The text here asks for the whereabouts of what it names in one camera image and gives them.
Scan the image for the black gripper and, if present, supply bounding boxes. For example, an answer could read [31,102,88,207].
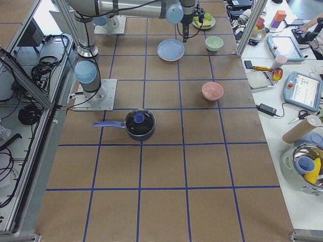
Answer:
[181,5,205,42]

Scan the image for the blue plate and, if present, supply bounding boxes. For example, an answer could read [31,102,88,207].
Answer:
[157,39,185,55]

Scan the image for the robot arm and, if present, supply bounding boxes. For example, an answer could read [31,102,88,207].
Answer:
[68,0,205,65]

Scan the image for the person's hand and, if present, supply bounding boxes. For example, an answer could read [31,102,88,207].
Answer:
[301,26,308,33]

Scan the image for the bread slice on plate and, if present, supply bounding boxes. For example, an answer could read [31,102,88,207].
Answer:
[193,20,211,28]

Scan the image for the green bowl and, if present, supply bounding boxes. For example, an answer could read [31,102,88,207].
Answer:
[205,36,224,52]

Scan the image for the green lettuce leaf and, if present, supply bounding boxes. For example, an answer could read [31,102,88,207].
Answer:
[193,13,212,22]

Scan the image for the green plate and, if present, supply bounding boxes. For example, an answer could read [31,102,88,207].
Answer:
[192,17,216,30]

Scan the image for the cream white plate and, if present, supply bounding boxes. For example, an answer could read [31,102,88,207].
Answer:
[158,54,183,62]

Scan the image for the pink bowl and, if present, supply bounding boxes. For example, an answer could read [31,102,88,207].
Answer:
[201,82,224,101]

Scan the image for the beige bowl with fruit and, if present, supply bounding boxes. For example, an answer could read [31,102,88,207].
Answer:
[251,17,266,40]

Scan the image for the kitchen scale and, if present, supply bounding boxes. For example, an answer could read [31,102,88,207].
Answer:
[246,71,276,92]

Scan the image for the blue teach pendant tablet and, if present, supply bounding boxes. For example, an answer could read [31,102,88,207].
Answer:
[266,36,305,62]

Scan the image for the pink cup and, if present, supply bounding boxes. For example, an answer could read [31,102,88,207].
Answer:
[272,54,288,69]

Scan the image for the dark blue pot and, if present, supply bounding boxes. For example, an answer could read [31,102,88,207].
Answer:
[92,108,155,141]

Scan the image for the black power adapter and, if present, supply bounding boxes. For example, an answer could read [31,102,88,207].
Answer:
[256,103,277,116]

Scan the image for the scissors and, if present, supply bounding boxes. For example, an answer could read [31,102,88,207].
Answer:
[288,110,310,124]

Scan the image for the cardboard tube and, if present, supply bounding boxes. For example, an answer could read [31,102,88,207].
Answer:
[282,115,321,144]

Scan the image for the steel bowl with corn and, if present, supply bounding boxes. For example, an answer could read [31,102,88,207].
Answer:
[280,143,322,196]

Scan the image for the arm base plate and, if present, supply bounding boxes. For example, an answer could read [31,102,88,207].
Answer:
[73,79,117,111]
[94,15,126,35]

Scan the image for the aluminium frame post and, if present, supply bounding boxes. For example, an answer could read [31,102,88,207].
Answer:
[236,0,267,57]

